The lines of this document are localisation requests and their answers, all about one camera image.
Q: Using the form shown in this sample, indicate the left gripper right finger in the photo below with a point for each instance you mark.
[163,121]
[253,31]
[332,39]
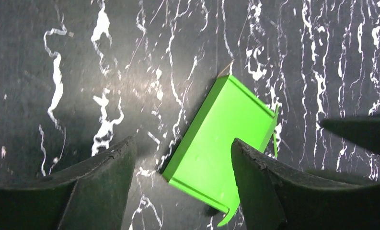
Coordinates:
[276,196]

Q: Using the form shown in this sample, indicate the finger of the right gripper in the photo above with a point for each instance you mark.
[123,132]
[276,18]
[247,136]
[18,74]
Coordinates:
[362,130]

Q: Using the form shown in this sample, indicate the green paper box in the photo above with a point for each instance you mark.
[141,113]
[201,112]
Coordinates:
[201,165]

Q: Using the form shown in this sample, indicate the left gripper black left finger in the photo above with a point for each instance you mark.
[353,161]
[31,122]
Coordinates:
[90,195]

